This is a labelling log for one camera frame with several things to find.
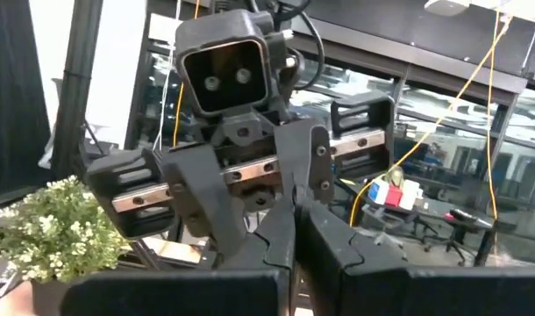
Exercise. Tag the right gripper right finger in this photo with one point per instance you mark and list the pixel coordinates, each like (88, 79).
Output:
(403, 294)

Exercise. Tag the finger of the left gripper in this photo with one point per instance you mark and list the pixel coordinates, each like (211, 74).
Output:
(304, 162)
(201, 193)

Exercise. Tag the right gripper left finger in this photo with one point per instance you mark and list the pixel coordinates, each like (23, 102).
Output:
(184, 294)

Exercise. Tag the black office chair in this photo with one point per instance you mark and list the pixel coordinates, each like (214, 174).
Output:
(458, 228)

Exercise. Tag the red white blue box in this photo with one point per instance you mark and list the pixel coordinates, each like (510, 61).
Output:
(392, 195)

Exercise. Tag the potted plant white flowers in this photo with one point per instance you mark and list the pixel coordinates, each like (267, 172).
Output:
(52, 228)

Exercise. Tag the black curtain panel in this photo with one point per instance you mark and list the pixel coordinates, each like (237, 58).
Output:
(13, 96)

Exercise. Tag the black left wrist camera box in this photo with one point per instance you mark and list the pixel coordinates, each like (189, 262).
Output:
(223, 74)

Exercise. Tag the black frame post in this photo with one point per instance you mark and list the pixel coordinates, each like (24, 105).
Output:
(76, 88)

